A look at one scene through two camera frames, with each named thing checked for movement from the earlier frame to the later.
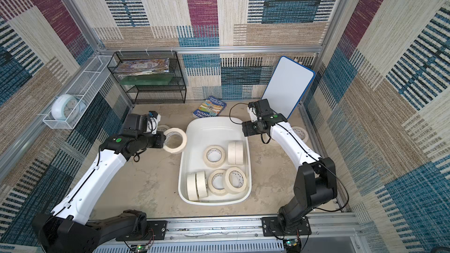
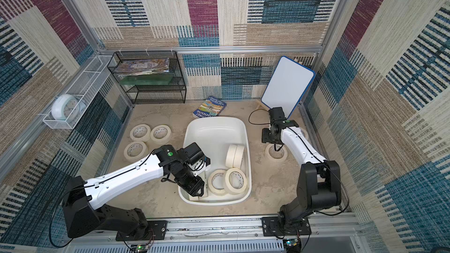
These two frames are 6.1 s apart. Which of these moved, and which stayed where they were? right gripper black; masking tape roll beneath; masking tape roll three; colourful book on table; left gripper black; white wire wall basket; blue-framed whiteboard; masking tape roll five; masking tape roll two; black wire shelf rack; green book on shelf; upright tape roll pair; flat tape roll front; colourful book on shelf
Moved: masking tape roll three; masking tape roll five; left gripper black; masking tape roll beneath; right gripper black
Stayed: flat tape roll front; green book on shelf; colourful book on shelf; white wire wall basket; upright tape roll pair; blue-framed whiteboard; black wire shelf rack; colourful book on table; masking tape roll two
